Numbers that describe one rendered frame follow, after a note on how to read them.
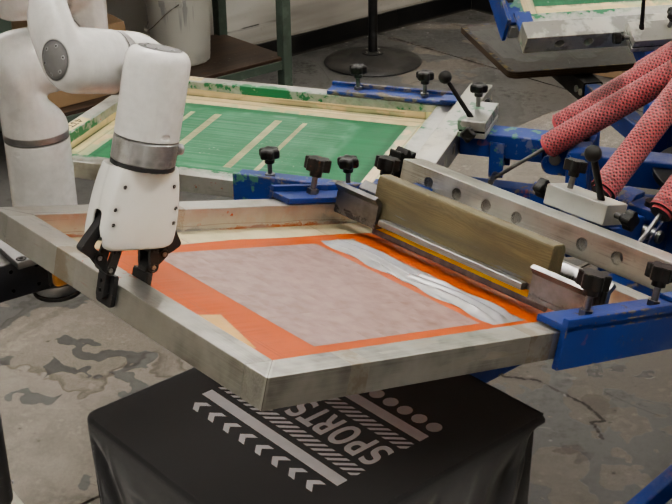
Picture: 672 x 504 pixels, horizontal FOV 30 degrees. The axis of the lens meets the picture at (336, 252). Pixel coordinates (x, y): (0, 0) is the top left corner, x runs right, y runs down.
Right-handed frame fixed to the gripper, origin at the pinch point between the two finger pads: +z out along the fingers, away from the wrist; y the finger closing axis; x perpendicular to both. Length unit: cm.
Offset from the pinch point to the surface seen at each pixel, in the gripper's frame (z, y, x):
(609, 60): -21, -194, -76
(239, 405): 23.5, -29.0, -8.5
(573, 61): -19, -187, -81
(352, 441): 21.8, -34.8, 9.1
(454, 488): 23, -42, 23
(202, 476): 27.1, -15.5, 1.9
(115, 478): 35.6, -14.2, -15.1
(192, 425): 25.6, -21.3, -8.9
